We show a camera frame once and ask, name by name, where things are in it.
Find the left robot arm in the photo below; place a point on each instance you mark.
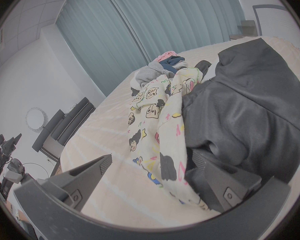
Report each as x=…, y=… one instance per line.
x=13, y=167

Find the white garment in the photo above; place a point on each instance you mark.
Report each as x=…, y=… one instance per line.
x=211, y=70

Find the blue-green curtain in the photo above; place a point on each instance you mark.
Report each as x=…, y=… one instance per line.
x=90, y=34
x=180, y=16

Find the pile of clothes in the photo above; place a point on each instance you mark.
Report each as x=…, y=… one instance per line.
x=150, y=74

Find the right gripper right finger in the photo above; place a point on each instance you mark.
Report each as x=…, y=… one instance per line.
x=230, y=181

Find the grey bedside table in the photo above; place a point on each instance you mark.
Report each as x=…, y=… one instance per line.
x=243, y=30

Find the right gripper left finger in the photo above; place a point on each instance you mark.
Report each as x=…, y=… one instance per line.
x=90, y=174

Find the black garment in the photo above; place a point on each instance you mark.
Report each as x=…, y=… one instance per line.
x=252, y=96

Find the bed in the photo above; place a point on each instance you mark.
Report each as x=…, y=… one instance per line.
x=107, y=124

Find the white printed pyjama top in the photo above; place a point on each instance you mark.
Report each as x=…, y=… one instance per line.
x=152, y=109

